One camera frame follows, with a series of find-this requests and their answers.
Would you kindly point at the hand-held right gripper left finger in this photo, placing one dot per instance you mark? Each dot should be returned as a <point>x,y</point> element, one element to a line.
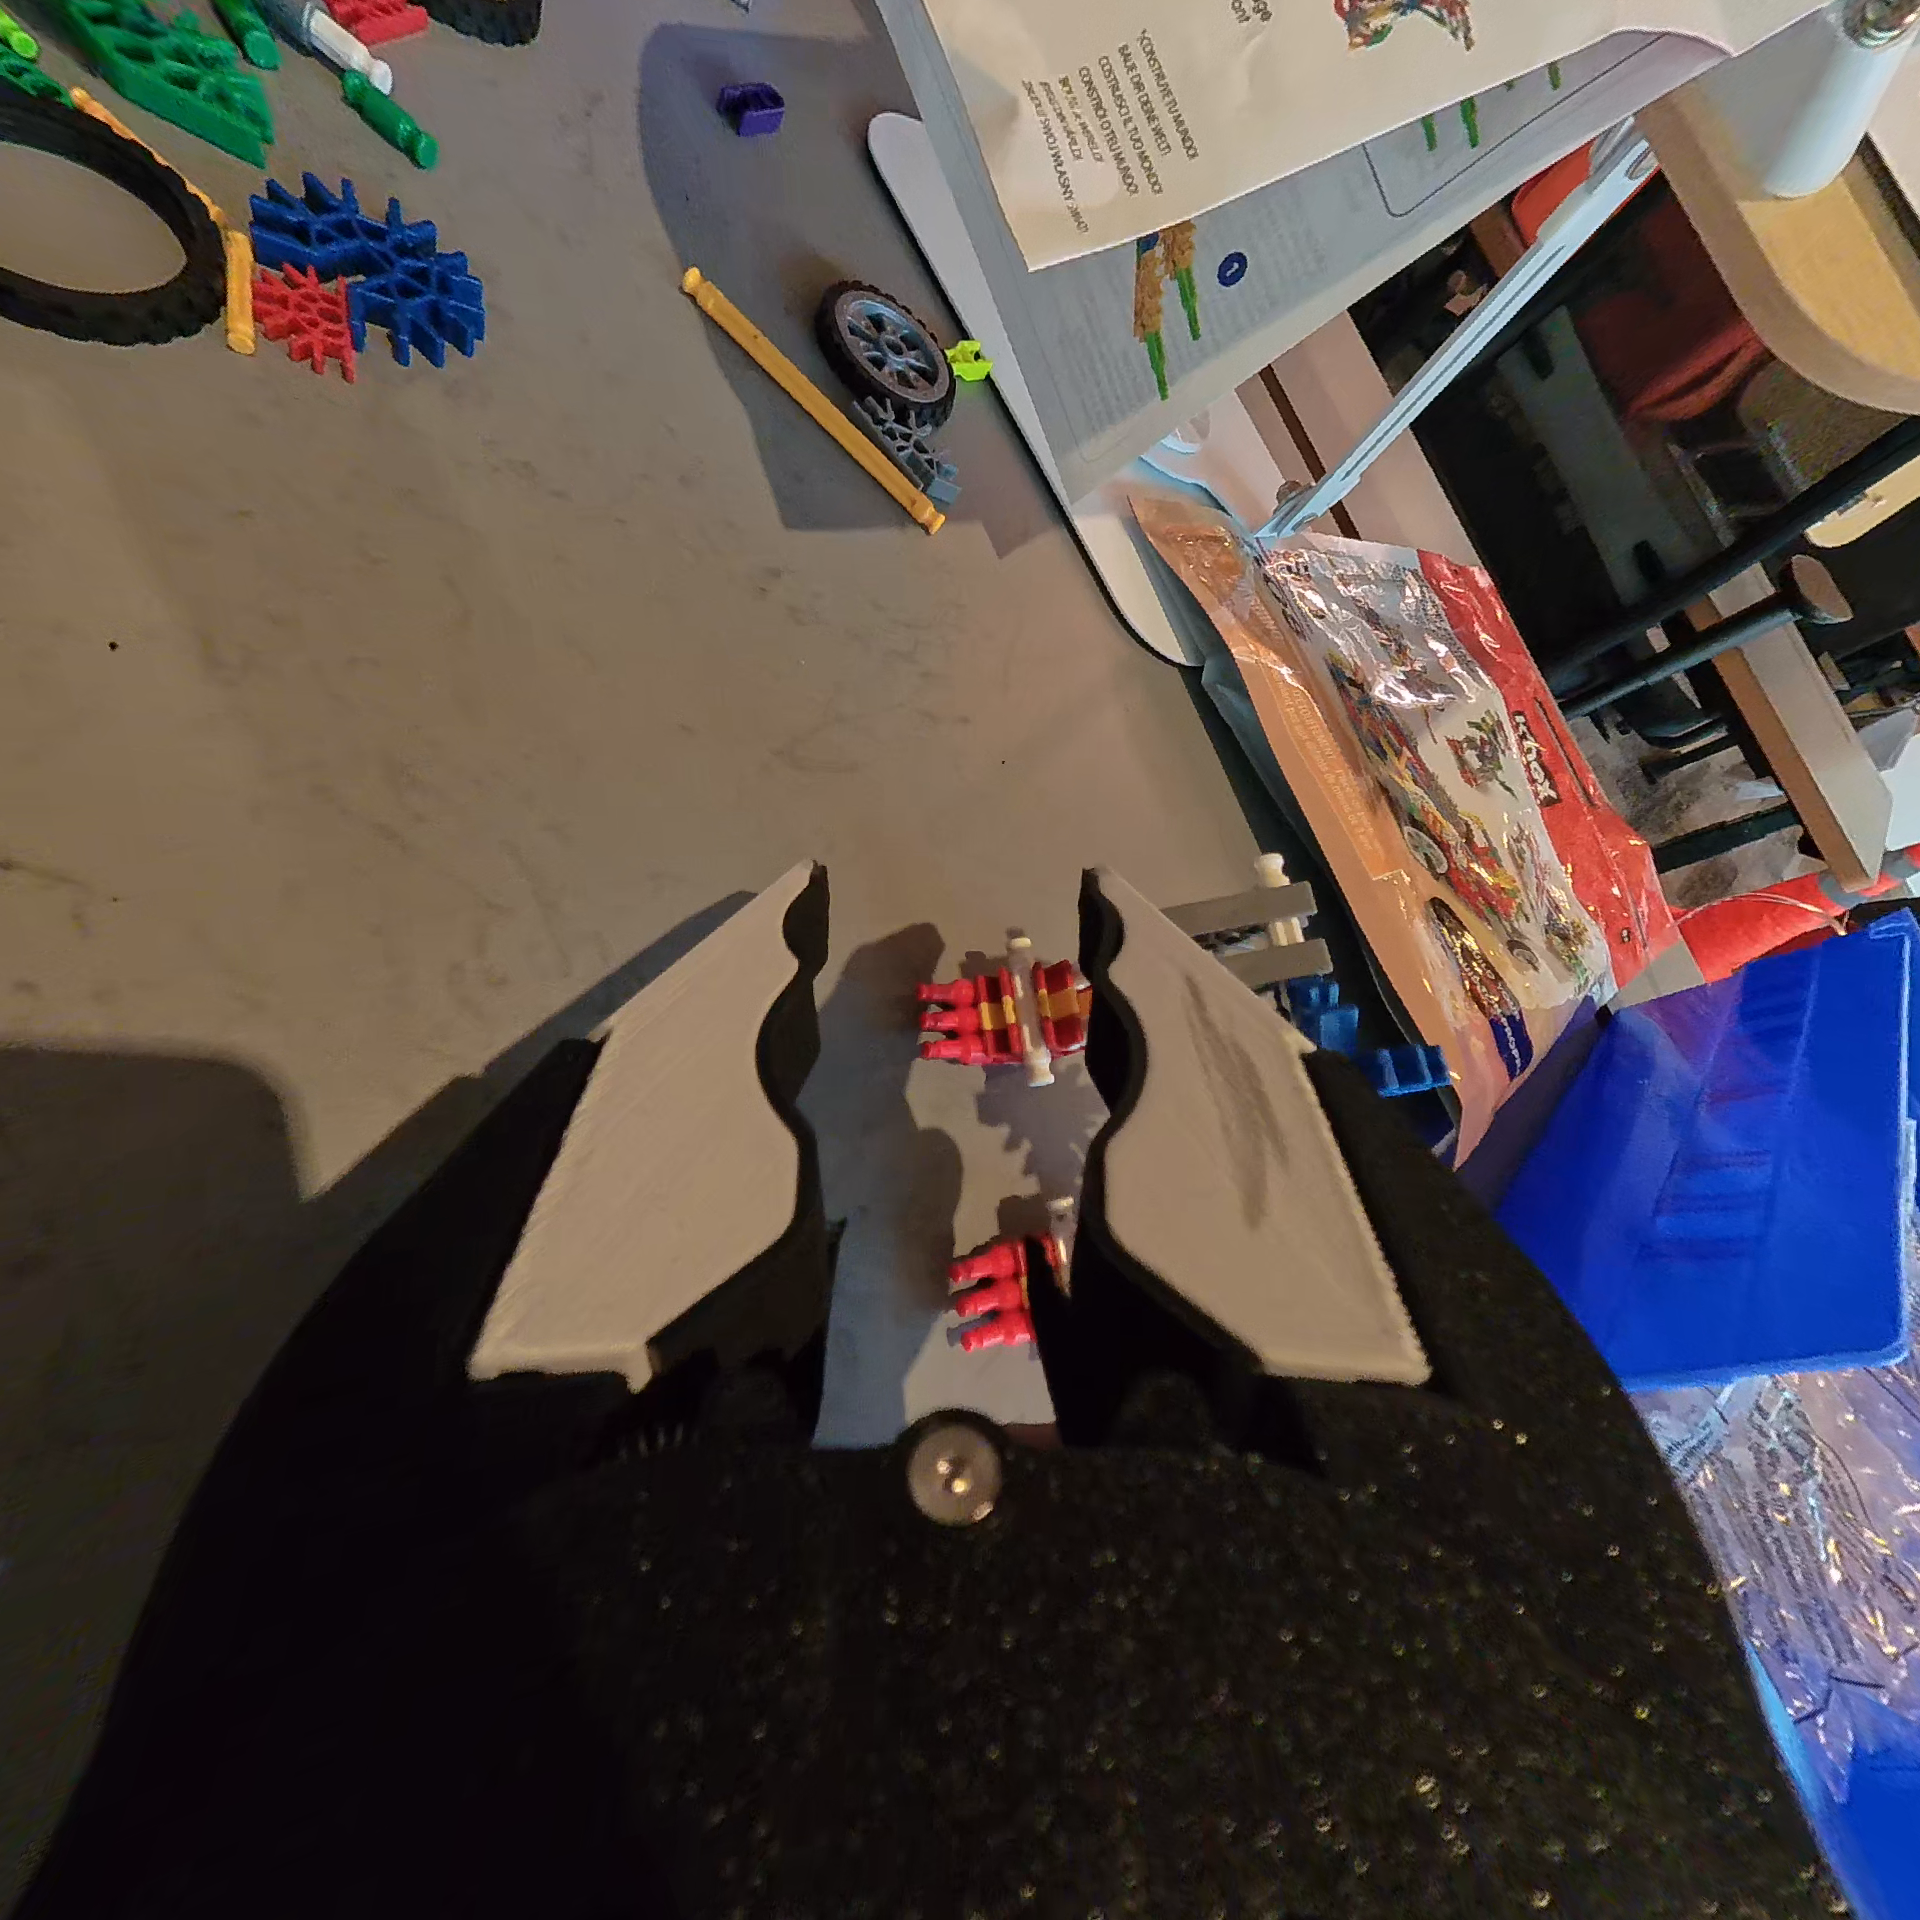
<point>643,1186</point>

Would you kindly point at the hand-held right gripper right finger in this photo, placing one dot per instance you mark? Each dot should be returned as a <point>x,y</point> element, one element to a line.
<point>1260,1200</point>

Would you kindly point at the green toy rod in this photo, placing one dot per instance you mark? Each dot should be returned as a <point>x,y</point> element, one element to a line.
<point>390,120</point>
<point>249,35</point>

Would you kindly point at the grey white toy rod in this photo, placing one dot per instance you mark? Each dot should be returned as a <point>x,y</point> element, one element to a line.
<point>360,64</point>

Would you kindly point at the large green toy connector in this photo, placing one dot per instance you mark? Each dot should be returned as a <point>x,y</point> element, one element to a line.
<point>173,78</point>

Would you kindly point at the blue storage bin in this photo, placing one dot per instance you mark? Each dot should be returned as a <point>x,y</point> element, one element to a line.
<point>1874,1801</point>
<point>1724,1200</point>

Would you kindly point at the orange red toy package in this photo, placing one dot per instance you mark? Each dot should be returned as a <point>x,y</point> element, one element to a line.
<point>1349,720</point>

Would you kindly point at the clear plastic bags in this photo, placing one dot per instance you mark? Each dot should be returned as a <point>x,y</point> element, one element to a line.
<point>1800,1531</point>

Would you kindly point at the long wooden board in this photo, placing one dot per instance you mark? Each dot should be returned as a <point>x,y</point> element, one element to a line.
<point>1800,749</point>

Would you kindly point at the brown wooden bench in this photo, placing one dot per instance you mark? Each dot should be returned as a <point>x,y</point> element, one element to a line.
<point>1355,436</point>

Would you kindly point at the grey toy connector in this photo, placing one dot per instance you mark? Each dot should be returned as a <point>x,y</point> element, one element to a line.
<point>909,441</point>

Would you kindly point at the long yellow toy rod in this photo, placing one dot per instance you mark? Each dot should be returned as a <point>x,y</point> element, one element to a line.
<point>810,395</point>

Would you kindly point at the small wheel with grey hub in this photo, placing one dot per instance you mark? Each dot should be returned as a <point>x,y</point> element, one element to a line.
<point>885,353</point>

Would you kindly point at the lime green toy clip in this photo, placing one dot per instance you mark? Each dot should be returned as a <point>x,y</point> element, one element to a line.
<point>969,360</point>

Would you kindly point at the blue toy connector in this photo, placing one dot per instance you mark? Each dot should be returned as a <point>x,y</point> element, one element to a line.
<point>325,226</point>
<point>429,308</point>

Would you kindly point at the red toy connector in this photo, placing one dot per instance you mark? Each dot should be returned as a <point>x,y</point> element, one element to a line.
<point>307,326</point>
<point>375,18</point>

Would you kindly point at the orange chair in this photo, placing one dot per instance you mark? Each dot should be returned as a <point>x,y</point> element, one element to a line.
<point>1666,332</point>

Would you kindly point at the short yellow toy rod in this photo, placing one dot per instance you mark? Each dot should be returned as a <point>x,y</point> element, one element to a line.
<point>238,291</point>

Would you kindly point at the wooden table with black legs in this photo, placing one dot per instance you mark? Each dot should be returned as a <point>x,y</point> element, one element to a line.
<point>1770,286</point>

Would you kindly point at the toy instruction booklet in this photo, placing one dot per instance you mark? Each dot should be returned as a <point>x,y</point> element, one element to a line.
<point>1201,134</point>

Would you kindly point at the purple toy clip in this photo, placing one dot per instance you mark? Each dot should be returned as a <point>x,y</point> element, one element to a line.
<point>749,110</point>

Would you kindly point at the orange toy rod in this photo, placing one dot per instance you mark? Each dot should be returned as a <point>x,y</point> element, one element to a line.
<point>152,155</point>

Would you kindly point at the white desk stand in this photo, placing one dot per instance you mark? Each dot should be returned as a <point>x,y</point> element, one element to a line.
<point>1829,120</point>

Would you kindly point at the small green toy connector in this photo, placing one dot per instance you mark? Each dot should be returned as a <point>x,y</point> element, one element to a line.
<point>17,60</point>

